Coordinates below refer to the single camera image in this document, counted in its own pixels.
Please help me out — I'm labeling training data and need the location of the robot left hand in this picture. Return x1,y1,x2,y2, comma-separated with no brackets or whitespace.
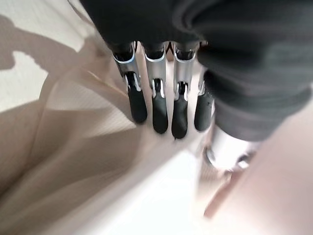
79,0,313,172

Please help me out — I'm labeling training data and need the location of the beige ribbed blanket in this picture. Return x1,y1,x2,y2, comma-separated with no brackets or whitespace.
0,39,313,235

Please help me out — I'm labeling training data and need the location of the white bed sheet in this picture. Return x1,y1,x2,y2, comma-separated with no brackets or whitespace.
0,0,98,113

